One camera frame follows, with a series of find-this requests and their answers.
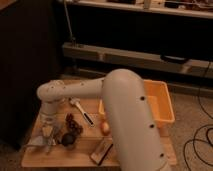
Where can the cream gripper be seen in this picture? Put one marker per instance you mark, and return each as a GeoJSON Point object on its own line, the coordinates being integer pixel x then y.
{"type": "Point", "coordinates": [46, 131]}

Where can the grey towel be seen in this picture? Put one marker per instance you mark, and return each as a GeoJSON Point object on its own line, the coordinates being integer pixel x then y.
{"type": "Point", "coordinates": [40, 141]}

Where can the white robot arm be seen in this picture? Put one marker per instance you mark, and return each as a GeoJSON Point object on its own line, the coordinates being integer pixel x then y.
{"type": "Point", "coordinates": [135, 135]}

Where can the small black metal pot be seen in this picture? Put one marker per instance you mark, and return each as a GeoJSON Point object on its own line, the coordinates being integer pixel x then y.
{"type": "Point", "coordinates": [68, 140]}

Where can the brown grape bunch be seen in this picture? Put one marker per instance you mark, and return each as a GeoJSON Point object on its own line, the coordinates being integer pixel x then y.
{"type": "Point", "coordinates": [72, 125]}

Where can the yellow onion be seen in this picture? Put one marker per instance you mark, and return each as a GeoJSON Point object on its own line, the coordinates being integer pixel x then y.
{"type": "Point", "coordinates": [105, 129]}

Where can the wooden block brush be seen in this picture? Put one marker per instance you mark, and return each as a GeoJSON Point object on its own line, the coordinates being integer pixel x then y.
{"type": "Point", "coordinates": [101, 151]}

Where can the grey metal pole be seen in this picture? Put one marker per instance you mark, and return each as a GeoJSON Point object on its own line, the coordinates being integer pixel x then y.
{"type": "Point", "coordinates": [71, 36]}

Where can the orange plastic bin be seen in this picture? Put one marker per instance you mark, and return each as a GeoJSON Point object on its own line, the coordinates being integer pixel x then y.
{"type": "Point", "coordinates": [158, 98]}

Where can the low grey shelf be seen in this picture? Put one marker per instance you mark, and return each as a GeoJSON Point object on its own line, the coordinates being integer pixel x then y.
{"type": "Point", "coordinates": [136, 59]}

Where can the black device on shelf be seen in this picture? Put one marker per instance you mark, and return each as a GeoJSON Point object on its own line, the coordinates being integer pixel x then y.
{"type": "Point", "coordinates": [176, 60]}

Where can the upper cluttered shelf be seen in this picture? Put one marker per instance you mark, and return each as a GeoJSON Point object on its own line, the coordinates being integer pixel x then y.
{"type": "Point", "coordinates": [142, 6]}

